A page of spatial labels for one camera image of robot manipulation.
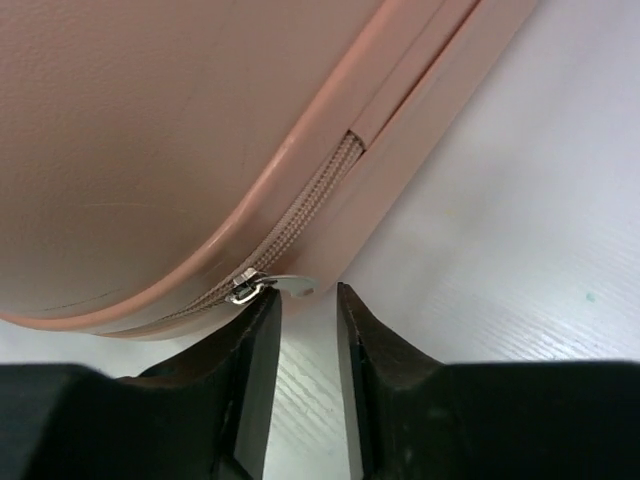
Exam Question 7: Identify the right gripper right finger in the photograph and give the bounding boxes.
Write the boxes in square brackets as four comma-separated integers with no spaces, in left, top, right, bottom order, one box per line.
[336,283,639,479]

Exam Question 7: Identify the pink hard-shell suitcase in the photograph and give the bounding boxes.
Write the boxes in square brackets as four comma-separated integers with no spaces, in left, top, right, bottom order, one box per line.
[1,1,535,339]

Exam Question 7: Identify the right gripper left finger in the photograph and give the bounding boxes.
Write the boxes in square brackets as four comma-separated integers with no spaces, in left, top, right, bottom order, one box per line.
[1,290,281,479]

